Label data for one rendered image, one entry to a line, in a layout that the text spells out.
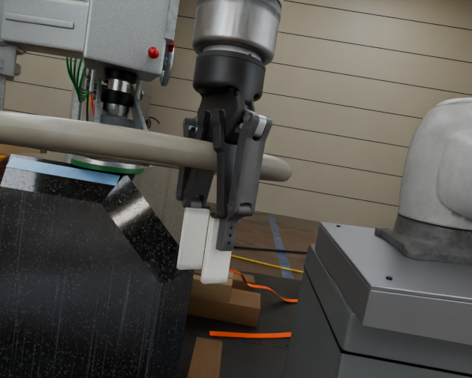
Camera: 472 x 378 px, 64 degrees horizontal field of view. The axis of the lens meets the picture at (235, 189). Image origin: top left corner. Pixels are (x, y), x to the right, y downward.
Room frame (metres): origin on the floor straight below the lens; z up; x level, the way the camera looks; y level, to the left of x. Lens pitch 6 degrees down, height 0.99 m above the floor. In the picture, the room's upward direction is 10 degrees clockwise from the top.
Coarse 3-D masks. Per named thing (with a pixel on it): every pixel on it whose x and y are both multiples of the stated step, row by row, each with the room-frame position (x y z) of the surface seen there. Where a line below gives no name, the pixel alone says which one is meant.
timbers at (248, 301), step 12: (240, 276) 2.59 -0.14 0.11; (252, 276) 2.64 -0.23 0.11; (240, 288) 2.50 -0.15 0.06; (252, 288) 2.51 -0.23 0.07; (192, 300) 2.07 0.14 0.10; (204, 300) 2.07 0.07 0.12; (216, 300) 2.07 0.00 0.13; (240, 300) 2.12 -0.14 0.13; (252, 300) 2.15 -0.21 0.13; (192, 312) 2.07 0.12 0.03; (204, 312) 2.07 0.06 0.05; (216, 312) 2.06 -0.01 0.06; (228, 312) 2.06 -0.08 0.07; (240, 312) 2.06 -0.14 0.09; (252, 312) 2.05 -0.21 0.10; (240, 324) 2.06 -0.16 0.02; (252, 324) 2.05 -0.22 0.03
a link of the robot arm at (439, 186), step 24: (432, 120) 0.66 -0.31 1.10; (456, 120) 0.63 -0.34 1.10; (432, 144) 0.65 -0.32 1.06; (456, 144) 0.61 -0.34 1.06; (408, 168) 0.69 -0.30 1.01; (432, 168) 0.64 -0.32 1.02; (456, 168) 0.61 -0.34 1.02; (408, 192) 0.68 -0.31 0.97; (432, 192) 0.64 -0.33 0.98; (456, 192) 0.60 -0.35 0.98; (408, 216) 0.67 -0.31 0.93; (432, 216) 0.64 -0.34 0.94; (456, 216) 0.62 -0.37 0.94
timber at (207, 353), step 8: (200, 344) 1.55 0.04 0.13; (208, 344) 1.56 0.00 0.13; (216, 344) 1.58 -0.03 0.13; (200, 352) 1.49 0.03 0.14; (208, 352) 1.50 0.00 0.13; (216, 352) 1.51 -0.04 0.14; (192, 360) 1.43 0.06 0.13; (200, 360) 1.43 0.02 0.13; (208, 360) 1.44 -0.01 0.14; (216, 360) 1.45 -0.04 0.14; (192, 368) 1.37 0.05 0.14; (200, 368) 1.38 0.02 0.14; (208, 368) 1.39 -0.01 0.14; (216, 368) 1.40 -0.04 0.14; (192, 376) 1.32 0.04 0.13; (200, 376) 1.33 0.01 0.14; (208, 376) 1.34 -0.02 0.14; (216, 376) 1.34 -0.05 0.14
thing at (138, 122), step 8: (88, 80) 1.33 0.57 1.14; (88, 88) 1.34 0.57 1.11; (96, 88) 1.35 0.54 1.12; (96, 96) 1.17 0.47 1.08; (136, 96) 1.25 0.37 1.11; (96, 104) 1.01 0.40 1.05; (136, 104) 1.14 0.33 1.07; (96, 112) 0.93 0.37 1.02; (136, 112) 1.10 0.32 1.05; (96, 120) 0.87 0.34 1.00; (104, 120) 1.05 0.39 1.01; (112, 120) 1.07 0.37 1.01; (120, 120) 1.09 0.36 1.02; (128, 120) 1.11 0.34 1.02; (136, 120) 1.07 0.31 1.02; (144, 120) 0.99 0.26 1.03; (136, 128) 1.05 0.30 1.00; (144, 128) 0.92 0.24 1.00; (112, 160) 0.79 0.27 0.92; (120, 160) 0.80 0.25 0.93
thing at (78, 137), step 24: (0, 120) 0.36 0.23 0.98; (24, 120) 0.35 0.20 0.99; (48, 120) 0.35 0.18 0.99; (72, 120) 0.36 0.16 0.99; (24, 144) 0.36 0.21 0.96; (48, 144) 0.35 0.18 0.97; (72, 144) 0.35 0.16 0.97; (96, 144) 0.35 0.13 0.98; (120, 144) 0.35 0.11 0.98; (144, 144) 0.36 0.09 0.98; (168, 144) 0.37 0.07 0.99; (192, 144) 0.38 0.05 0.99; (216, 168) 0.40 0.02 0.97; (264, 168) 0.44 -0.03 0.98; (288, 168) 0.51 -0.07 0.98
